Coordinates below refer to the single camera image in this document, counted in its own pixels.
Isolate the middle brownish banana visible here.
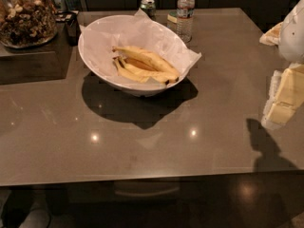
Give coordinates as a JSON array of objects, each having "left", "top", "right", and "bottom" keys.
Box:
[{"left": 124, "top": 57, "right": 156, "bottom": 71}]

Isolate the white paper bowl liner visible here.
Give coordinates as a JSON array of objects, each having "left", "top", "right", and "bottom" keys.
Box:
[{"left": 79, "top": 9, "right": 202, "bottom": 87}]

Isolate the lower yellow banana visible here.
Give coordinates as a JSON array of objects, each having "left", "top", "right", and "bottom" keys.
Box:
[{"left": 113, "top": 57, "right": 179, "bottom": 85}]

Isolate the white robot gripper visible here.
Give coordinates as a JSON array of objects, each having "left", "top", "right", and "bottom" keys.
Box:
[{"left": 261, "top": 0, "right": 304, "bottom": 130}]

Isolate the glass jar of nuts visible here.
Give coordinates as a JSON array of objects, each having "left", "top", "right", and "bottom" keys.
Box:
[{"left": 0, "top": 0, "right": 57, "bottom": 48}]

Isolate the dark raised counter block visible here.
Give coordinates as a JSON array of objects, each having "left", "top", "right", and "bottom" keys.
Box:
[{"left": 0, "top": 24, "right": 72, "bottom": 85}]

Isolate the small yellow-lidded container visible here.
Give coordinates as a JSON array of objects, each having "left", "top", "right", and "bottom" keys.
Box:
[{"left": 167, "top": 10, "right": 177, "bottom": 31}]

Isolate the clear plastic water bottle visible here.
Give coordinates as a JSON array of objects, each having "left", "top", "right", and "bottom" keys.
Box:
[{"left": 177, "top": 0, "right": 195, "bottom": 43}]

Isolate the green soda can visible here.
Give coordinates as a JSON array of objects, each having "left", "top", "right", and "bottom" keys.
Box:
[{"left": 140, "top": 0, "right": 156, "bottom": 18}]

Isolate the white ceramic bowl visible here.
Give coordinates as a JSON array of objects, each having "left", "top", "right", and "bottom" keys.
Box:
[{"left": 77, "top": 14, "right": 191, "bottom": 98}]

